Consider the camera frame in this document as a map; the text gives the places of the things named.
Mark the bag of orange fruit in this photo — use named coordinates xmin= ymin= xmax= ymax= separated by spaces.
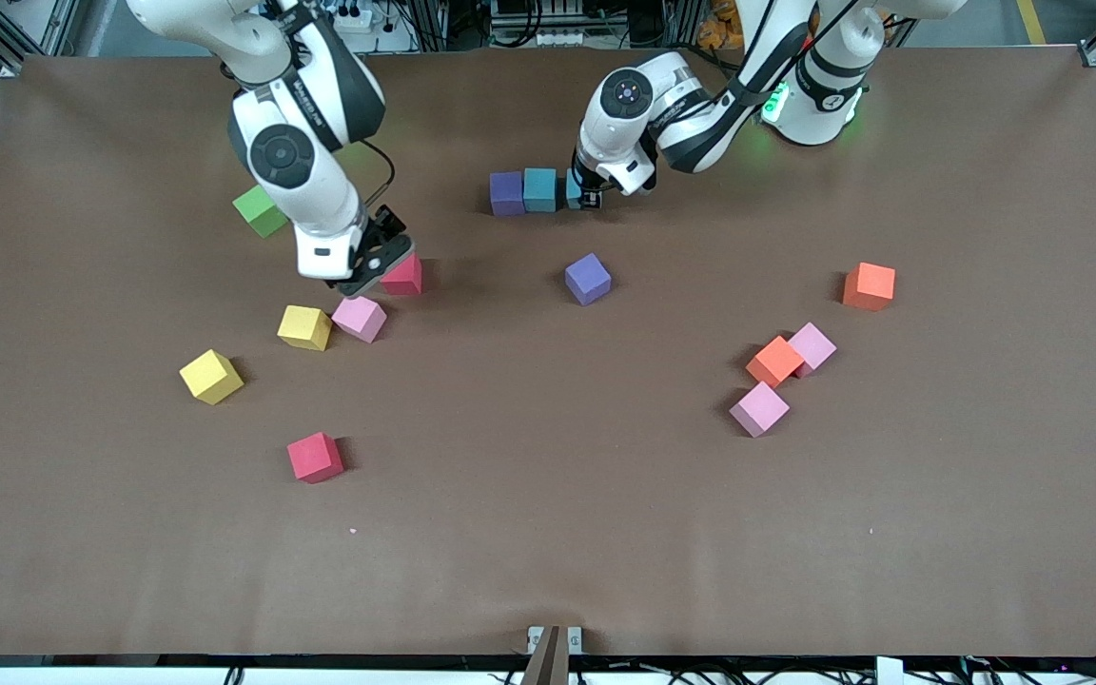
xmin=697 ymin=0 xmax=751 ymax=51

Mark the red foam block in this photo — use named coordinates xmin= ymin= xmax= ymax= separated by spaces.
xmin=381 ymin=253 xmax=423 ymax=296
xmin=286 ymin=431 xmax=345 ymax=484

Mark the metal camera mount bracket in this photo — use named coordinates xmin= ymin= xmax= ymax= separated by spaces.
xmin=521 ymin=625 xmax=585 ymax=685

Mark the orange foam block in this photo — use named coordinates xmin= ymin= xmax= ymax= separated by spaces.
xmin=746 ymin=335 xmax=806 ymax=388
xmin=842 ymin=263 xmax=897 ymax=313

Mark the purple foam block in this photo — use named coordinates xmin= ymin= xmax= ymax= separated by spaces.
xmin=489 ymin=171 xmax=526 ymax=218
xmin=564 ymin=253 xmax=613 ymax=307

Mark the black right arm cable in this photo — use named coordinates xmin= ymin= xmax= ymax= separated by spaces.
xmin=263 ymin=0 xmax=398 ymax=208

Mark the paper table cover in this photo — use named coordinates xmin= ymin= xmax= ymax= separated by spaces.
xmin=0 ymin=46 xmax=1096 ymax=659

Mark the green foam block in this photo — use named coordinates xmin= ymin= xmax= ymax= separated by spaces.
xmin=232 ymin=185 xmax=289 ymax=240

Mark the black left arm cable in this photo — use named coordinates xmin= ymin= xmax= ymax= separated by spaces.
xmin=714 ymin=0 xmax=891 ymax=110

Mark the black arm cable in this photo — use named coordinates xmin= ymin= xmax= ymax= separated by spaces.
xmin=263 ymin=0 xmax=398 ymax=208
xmin=714 ymin=0 xmax=891 ymax=110

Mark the yellow foam block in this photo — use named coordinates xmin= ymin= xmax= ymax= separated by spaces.
xmin=179 ymin=348 xmax=245 ymax=406
xmin=277 ymin=304 xmax=333 ymax=352

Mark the pink foam block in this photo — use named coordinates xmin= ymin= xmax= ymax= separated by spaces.
xmin=729 ymin=381 xmax=792 ymax=439
xmin=331 ymin=295 xmax=388 ymax=344
xmin=787 ymin=322 xmax=838 ymax=379

